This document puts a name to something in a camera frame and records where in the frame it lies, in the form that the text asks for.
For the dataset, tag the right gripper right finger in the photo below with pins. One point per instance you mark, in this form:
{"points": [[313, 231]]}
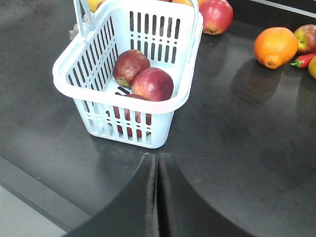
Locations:
{"points": [[182, 212]]}

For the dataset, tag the light blue plastic basket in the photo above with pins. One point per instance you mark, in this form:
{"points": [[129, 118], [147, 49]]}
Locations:
{"points": [[168, 34]]}

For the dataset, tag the yellow apple left front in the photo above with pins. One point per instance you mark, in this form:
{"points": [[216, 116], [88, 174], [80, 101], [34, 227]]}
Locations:
{"points": [[94, 4]]}

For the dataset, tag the dark red apple edge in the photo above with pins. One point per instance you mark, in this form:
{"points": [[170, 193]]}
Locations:
{"points": [[136, 117]]}

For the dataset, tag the black wooden display table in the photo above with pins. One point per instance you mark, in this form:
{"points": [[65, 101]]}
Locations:
{"points": [[245, 140]]}

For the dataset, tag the dark red apple front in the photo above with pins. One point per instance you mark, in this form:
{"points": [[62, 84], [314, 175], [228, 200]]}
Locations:
{"points": [[129, 64]]}

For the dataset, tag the red chili pepper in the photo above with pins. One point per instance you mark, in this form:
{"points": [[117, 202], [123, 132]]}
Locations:
{"points": [[303, 61]]}

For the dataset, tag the orange near pepper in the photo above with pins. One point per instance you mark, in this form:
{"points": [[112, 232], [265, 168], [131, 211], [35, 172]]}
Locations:
{"points": [[275, 46]]}

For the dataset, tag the yellow apple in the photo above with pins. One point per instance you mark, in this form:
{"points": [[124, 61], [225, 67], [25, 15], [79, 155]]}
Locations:
{"points": [[94, 4], [312, 67]]}

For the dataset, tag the red apple by oranges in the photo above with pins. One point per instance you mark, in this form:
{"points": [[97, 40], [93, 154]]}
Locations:
{"points": [[217, 16]]}

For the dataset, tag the red-yellow small apple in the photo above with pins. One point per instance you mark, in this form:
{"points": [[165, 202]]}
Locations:
{"points": [[306, 36]]}

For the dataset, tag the dark red apple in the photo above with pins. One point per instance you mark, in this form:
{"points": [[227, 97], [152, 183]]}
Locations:
{"points": [[153, 84], [129, 64]]}

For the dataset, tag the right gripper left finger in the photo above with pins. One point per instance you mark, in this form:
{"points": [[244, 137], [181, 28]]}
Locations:
{"points": [[133, 213]]}

